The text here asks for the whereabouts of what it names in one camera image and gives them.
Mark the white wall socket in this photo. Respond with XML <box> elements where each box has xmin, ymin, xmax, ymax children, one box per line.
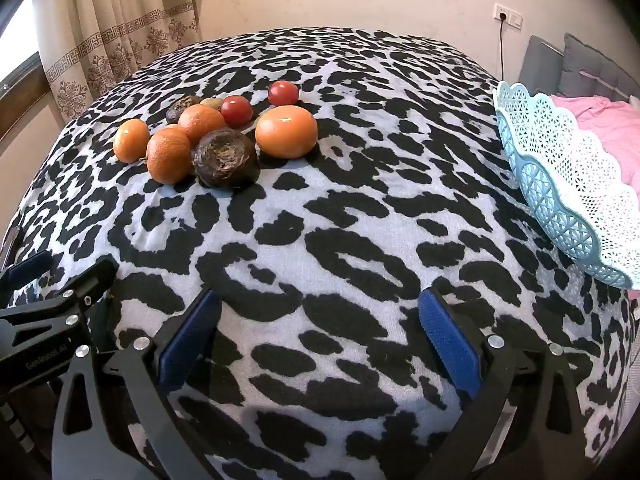
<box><xmin>495</xmin><ymin>4</ymin><xmax>523</xmax><ymax>28</ymax></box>

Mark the large mandarin orange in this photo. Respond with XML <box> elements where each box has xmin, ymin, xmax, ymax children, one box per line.
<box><xmin>255</xmin><ymin>106</ymin><xmax>319</xmax><ymax>159</ymax></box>

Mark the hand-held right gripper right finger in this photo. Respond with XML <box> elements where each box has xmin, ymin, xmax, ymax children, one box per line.
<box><xmin>417</xmin><ymin>287</ymin><xmax>608</xmax><ymax>480</ymax></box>

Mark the red cherry tomato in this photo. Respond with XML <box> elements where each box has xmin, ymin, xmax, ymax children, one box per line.
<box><xmin>268</xmin><ymin>81</ymin><xmax>300</xmax><ymax>108</ymax></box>
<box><xmin>220</xmin><ymin>96</ymin><xmax>253</xmax><ymax>129</ymax></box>

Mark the dark wooden window frame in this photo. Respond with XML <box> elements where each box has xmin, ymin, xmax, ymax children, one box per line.
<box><xmin>0</xmin><ymin>52</ymin><xmax>51</xmax><ymax>148</ymax></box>

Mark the light blue lattice basket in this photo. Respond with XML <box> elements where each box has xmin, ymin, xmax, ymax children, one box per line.
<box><xmin>492</xmin><ymin>81</ymin><xmax>640</xmax><ymax>290</ymax></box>

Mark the grey padded headboard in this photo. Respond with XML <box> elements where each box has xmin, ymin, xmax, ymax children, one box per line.
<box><xmin>520</xmin><ymin>32</ymin><xmax>640</xmax><ymax>107</ymax></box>

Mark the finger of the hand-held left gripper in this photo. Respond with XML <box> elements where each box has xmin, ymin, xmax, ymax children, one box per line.
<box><xmin>0</xmin><ymin>250</ymin><xmax>54</xmax><ymax>302</ymax></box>
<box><xmin>0</xmin><ymin>258</ymin><xmax>120</xmax><ymax>340</ymax></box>

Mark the pink quilt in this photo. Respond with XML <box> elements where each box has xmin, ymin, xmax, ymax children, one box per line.
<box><xmin>552</xmin><ymin>95</ymin><xmax>640</xmax><ymax>291</ymax></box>

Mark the black and white leopard blanket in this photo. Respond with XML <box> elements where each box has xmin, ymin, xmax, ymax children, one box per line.
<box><xmin>0</xmin><ymin>27</ymin><xmax>640</xmax><ymax>480</ymax></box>

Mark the small dark water chestnut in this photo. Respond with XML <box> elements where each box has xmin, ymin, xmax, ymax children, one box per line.
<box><xmin>166</xmin><ymin>95</ymin><xmax>203</xmax><ymax>125</ymax></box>

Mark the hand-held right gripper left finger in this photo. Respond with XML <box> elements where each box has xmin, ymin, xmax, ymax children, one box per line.
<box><xmin>51</xmin><ymin>287</ymin><xmax>223</xmax><ymax>480</ymax></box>

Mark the beige patterned curtain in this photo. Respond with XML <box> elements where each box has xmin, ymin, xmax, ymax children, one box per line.
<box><xmin>30</xmin><ymin>0</ymin><xmax>203</xmax><ymax>123</ymax></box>

